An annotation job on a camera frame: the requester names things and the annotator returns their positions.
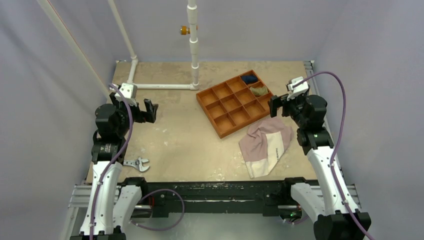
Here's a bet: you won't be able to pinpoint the purple cable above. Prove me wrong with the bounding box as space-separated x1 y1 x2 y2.
88 83 185 240
291 71 375 240

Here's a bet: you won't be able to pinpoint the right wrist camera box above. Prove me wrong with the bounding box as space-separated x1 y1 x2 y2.
286 76 309 101

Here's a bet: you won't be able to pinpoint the orange yellow valve knob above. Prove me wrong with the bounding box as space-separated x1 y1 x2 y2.
179 25 199 36

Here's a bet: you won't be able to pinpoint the aluminium frame rails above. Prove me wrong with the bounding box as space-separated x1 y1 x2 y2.
68 77 363 239

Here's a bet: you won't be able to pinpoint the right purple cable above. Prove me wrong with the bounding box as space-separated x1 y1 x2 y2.
291 71 375 240

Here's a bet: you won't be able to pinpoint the white PVC pipe frame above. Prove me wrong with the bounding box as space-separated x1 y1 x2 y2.
38 0 203 94

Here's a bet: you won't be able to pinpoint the rolled blue cloth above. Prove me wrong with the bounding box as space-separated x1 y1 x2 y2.
240 75 259 85

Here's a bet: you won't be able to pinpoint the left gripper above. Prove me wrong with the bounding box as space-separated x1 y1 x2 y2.
109 92 157 137

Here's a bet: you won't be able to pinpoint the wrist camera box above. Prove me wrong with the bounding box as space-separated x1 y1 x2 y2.
286 76 309 101
115 82 138 107

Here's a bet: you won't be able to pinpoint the adjustable wrench red handle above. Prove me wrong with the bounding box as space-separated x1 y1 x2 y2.
123 157 150 173

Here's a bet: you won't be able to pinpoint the rolled olive cloth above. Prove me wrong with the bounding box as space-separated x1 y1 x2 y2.
249 86 269 97

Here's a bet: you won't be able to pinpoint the pink and white underwear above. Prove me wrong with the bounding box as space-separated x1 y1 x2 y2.
238 117 294 179

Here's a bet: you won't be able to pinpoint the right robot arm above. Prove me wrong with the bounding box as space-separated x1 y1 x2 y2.
268 93 372 240

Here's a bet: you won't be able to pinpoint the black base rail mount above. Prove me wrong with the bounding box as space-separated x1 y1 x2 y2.
119 177 318 219

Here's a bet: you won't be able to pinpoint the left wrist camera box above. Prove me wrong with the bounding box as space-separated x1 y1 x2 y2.
115 82 138 107

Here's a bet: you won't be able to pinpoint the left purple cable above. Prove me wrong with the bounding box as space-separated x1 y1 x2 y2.
88 83 185 240

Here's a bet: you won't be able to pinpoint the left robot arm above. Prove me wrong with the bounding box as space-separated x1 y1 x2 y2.
70 93 159 240

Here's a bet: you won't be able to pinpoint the orange compartment tray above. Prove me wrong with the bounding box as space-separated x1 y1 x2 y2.
196 70 273 139

